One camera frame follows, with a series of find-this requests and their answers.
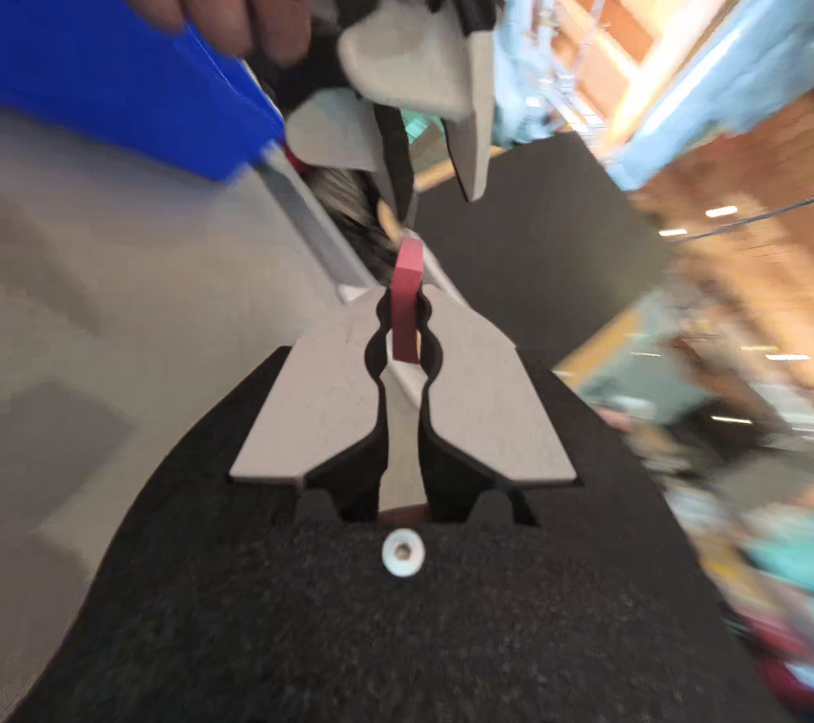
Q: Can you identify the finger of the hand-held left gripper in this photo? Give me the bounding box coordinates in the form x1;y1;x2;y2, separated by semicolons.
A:
444;30;498;204
285;87;419;223

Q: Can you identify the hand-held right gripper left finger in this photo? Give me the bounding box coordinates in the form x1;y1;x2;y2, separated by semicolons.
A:
229;287;390;523

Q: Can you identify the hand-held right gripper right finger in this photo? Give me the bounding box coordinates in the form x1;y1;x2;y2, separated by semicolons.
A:
416;284;580;523

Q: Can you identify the black board with wooden rim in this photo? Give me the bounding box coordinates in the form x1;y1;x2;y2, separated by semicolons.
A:
413;132;676;350

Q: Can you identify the pink strip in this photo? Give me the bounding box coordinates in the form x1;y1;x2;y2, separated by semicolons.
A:
389;236;426;364

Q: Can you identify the grey desk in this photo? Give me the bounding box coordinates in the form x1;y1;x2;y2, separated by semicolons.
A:
0;106;395;705

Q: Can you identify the blue plastic bin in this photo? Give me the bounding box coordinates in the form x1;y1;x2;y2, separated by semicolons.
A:
0;0;287;185

